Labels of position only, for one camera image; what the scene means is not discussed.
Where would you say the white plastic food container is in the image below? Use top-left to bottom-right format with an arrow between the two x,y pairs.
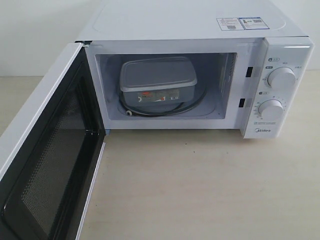
119,56 -> 198,107

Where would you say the white microwave door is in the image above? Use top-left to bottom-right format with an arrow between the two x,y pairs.
0,42 -> 105,240

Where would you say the glass microwave turntable plate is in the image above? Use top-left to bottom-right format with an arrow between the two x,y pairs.
117,75 -> 207,118

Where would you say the white Midea microwave body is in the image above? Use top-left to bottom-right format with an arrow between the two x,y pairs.
76,0 -> 314,139

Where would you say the lower white timer knob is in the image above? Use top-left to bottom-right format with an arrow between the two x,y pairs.
258,99 -> 284,120

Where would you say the upper white control knob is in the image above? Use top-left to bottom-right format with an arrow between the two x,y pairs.
267,67 -> 297,90

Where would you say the warning label sticker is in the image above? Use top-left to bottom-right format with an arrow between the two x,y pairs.
216,17 -> 269,31

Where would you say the black turntable roller ring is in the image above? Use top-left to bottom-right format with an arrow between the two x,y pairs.
118,94 -> 190,118

